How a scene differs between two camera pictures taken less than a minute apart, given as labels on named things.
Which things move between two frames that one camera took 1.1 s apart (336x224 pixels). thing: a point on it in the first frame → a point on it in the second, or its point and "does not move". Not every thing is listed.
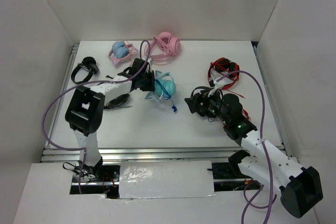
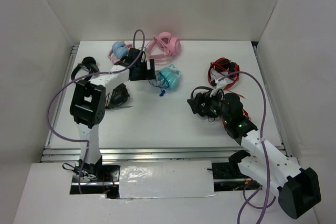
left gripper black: [150, 86] → [148, 74]
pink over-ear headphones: [163, 48] does not move
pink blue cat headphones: [122, 51] does not move
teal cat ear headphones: [166, 81] → [168, 77]
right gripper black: [198, 98] does not move
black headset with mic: [117, 102] does not move
